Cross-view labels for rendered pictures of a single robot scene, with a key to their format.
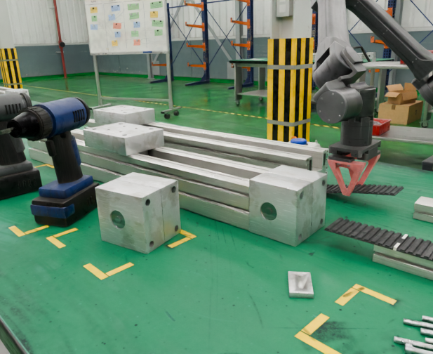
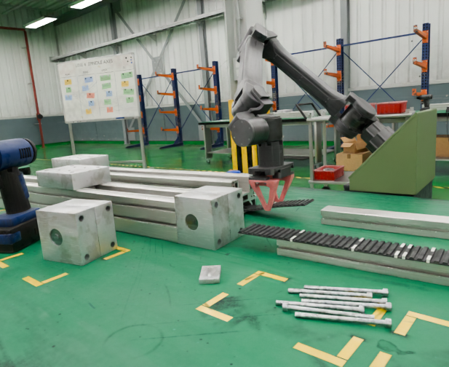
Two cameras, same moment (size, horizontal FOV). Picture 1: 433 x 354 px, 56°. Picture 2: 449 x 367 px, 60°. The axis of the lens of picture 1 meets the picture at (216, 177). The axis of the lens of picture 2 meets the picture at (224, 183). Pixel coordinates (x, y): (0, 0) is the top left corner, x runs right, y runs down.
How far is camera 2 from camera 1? 15 cm
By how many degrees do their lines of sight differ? 9
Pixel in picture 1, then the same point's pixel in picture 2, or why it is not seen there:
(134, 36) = (107, 104)
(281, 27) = not seen: hidden behind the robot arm
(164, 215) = (99, 231)
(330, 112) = (241, 137)
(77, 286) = (13, 293)
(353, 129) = (265, 152)
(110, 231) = (50, 249)
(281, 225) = (202, 233)
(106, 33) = (80, 103)
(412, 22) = (360, 82)
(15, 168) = not seen: outside the picture
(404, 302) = (294, 279)
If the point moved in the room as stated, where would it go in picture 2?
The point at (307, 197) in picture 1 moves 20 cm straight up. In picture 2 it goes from (223, 207) to (215, 95)
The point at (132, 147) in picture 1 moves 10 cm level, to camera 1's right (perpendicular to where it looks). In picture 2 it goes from (78, 182) to (121, 178)
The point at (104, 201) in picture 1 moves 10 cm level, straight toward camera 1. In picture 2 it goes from (44, 222) to (41, 237)
